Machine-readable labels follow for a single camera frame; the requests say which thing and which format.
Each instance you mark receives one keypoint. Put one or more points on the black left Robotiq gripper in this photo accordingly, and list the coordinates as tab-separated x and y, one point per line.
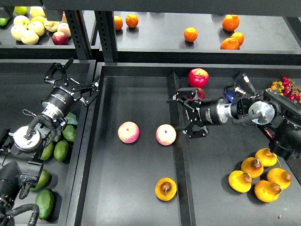
62	95

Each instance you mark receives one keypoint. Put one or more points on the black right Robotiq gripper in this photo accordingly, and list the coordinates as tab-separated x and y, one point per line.
199	112

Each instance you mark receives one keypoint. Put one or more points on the yellow pear with brown stem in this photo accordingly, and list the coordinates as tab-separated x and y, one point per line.
165	189

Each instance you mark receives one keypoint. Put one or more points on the green avocado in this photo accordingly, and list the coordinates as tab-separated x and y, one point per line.
61	150
69	133

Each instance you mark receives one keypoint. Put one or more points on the yellow pear pile upper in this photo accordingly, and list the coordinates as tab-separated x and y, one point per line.
252	166

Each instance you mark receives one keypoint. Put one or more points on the yellow pear pile bottom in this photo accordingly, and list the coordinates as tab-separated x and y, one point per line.
267	191

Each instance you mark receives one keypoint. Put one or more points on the dark red apple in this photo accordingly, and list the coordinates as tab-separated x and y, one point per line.
201	93

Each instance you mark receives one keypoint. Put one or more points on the bright red apple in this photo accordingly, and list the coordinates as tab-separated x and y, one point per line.
198	78

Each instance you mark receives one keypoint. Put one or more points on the pink apple right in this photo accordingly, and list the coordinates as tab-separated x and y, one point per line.
165	134

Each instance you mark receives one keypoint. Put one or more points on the pink apple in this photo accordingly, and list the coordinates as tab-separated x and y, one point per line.
128	132
165	134

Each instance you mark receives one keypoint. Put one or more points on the red apple on shelf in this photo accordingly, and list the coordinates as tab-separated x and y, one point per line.
60	38

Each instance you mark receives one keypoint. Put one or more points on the pale yellow apple front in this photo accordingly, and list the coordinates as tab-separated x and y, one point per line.
29	37

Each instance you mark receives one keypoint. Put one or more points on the pale yellow apple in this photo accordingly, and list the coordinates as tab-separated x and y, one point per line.
29	37
16	31

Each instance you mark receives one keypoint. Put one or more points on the pink apple left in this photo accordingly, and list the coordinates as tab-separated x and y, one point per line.
128	132

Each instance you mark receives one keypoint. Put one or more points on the pale yellow apple left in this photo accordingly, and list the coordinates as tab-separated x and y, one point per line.
16	31

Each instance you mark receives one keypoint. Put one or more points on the orange on shelf far left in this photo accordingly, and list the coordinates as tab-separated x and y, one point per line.
118	23

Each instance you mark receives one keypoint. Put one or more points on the orange at shelf edge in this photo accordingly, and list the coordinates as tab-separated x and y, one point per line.
230	44

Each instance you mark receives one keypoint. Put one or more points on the orange on shelf middle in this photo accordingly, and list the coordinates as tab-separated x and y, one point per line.
190	34

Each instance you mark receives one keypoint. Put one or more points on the small orange right shelf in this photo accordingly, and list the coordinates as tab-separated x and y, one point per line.
239	37

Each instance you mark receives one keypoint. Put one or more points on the green lime on shelf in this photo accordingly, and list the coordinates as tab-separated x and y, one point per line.
21	10

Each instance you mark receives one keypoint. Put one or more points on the black tray divider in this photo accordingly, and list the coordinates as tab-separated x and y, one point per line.
185	197

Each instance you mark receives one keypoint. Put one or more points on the large orange on shelf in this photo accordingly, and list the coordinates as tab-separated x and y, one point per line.
230	23

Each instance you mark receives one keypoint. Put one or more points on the red cherry tomato bunch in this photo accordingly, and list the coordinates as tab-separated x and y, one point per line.
291	91

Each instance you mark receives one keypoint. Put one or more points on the black shelf upright post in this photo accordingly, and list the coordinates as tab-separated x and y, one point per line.
106	30

